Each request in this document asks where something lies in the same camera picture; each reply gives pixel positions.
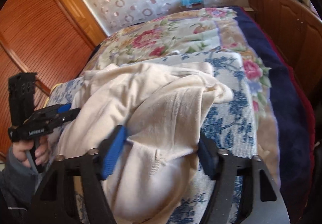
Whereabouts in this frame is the beige printed t-shirt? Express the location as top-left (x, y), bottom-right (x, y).
top-left (55, 62), bottom-right (233, 223)

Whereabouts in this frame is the grey left sleeve forearm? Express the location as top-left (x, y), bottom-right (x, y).
top-left (1, 148), bottom-right (39, 223)

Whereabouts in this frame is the person's left hand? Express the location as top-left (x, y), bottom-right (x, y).
top-left (12, 136), bottom-right (50, 168)

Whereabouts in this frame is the blue floral white bedspread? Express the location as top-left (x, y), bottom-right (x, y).
top-left (48, 51), bottom-right (257, 223)

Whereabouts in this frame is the pink floral quilt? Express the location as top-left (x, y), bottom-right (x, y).
top-left (84, 7), bottom-right (281, 183)

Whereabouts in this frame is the blue object behind bed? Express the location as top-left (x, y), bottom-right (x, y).
top-left (180, 0), bottom-right (204, 9)

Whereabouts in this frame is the brown wooden cabinet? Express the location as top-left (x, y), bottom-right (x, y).
top-left (248, 0), bottom-right (321, 96)

